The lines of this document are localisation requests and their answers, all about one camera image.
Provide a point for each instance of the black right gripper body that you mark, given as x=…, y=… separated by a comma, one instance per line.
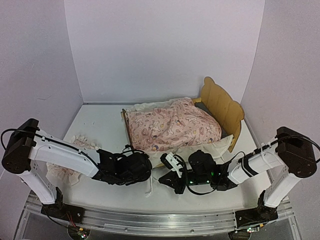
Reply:
x=206, y=179

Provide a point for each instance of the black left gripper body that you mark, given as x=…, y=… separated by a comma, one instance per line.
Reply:
x=121, y=183

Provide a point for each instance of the pink unicorn print blanket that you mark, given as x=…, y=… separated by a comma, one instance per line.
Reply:
x=183, y=136

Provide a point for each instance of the wooden pet bed frame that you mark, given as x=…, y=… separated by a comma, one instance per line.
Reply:
x=222, y=110

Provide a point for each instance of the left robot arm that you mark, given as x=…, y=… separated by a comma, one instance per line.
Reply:
x=29, y=145

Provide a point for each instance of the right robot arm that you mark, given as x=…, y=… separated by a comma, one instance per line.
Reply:
x=290, y=150

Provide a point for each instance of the pink ruffled unicorn pillow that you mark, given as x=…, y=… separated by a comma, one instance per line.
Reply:
x=66, y=175

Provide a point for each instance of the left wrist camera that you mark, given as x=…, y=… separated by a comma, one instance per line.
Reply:
x=134, y=164

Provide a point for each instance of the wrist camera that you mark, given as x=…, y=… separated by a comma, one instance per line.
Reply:
x=134, y=164
x=172, y=163

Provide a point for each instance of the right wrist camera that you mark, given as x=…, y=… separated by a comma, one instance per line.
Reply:
x=172, y=163

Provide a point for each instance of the aluminium front rail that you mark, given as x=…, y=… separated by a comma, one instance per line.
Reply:
x=164, y=224

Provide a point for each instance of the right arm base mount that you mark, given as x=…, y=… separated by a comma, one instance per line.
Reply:
x=255, y=216

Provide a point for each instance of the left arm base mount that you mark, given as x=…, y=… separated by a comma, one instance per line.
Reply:
x=65, y=212

